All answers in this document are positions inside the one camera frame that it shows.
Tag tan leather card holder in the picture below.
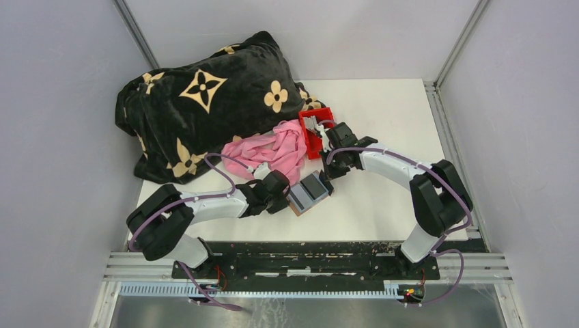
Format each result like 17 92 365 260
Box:
287 171 335 216

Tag red plastic bin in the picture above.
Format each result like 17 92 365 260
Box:
299 107 336 160

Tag black credit card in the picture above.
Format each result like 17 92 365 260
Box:
300 175 329 201

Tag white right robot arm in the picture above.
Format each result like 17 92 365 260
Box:
313 122 473 279

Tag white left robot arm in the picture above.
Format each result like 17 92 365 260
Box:
126 170 290 278

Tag stack of credit cards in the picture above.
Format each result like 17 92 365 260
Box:
302 116 324 133

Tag pink cloth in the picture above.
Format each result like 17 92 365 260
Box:
221 120 307 185

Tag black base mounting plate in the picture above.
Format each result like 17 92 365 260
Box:
191 241 440 292

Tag black floral blanket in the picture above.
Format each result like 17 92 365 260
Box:
115 31 323 185

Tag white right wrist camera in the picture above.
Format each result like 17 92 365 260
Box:
315 125 331 152

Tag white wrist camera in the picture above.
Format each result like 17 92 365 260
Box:
315 125 331 152
253 163 272 180

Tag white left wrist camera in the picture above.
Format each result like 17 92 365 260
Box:
253 163 272 180

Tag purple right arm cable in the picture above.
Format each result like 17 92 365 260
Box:
318 120 474 308

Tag blue slotted cable duct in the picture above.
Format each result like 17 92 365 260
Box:
118 282 426 300

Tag aluminium frame rails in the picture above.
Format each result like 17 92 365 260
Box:
102 251 514 284

